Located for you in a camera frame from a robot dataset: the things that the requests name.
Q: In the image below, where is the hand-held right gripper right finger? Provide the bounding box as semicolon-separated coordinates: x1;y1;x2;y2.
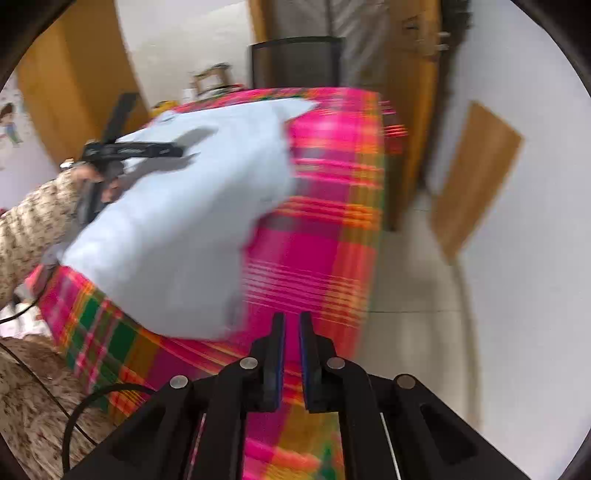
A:
299;312;532;480

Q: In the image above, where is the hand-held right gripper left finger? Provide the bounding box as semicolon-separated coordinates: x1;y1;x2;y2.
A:
62;312;287;480

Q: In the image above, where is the light blue t-shirt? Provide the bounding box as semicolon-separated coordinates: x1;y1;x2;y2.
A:
55;97;319;342

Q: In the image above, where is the person's left forearm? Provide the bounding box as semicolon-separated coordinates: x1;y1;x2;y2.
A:
0;171;90;303

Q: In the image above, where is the wooden wardrobe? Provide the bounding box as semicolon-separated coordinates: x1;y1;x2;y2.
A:
17;0;151;164

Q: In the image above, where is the pink green plaid blanket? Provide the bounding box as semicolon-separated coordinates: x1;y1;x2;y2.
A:
28;85;409;480

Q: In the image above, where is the black mesh chair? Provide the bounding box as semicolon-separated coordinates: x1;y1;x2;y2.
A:
249;36;345;89

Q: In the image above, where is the translucent plastic door curtain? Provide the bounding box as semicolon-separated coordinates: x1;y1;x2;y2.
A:
265;0;389;88

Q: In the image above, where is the wooden board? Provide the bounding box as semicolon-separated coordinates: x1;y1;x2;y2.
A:
431;102;525;265

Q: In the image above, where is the wooden door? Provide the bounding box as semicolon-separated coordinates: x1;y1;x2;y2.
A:
382;0;441;232

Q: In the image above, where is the person's patterned garment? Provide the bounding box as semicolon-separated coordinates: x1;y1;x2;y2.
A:
0;337;121;480

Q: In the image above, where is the dark hanging cloth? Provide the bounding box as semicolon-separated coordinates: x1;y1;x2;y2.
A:
436;0;472;51

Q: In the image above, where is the cartoon wall sticker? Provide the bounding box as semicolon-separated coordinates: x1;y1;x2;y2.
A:
0;102;24;148

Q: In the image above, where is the wooden door frame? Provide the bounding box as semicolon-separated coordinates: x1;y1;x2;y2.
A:
249;0;271;44

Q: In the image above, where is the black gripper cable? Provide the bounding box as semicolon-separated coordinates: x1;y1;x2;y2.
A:
61;382;158;474

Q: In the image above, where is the thin black cable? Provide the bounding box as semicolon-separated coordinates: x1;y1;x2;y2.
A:
0;272;42;324

